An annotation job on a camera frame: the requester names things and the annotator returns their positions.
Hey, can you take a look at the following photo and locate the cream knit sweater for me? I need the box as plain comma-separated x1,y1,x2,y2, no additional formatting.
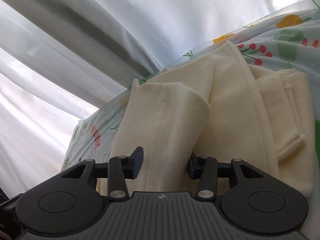
110,42,315,196

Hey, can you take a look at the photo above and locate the white sheer curtain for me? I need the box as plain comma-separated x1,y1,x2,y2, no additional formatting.
1,0,319,197

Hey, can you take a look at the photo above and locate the floral light blue bedsheet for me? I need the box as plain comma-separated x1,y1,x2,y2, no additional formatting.
60,0,320,196

